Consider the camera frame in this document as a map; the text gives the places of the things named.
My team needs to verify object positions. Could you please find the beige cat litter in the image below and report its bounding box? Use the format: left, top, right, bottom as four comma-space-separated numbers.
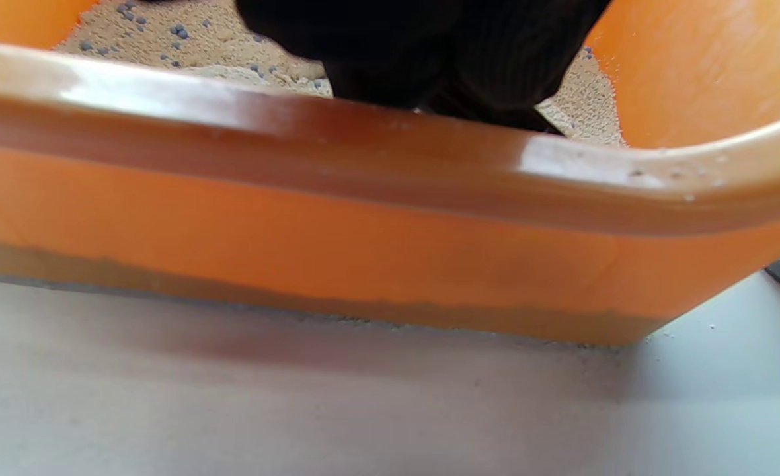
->
53, 0, 629, 147

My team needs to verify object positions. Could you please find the person's left hand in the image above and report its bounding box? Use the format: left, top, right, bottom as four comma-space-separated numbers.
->
235, 0, 612, 111

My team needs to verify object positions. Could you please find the orange plastic litter box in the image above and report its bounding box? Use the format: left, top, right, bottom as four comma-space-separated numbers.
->
0, 0, 780, 348

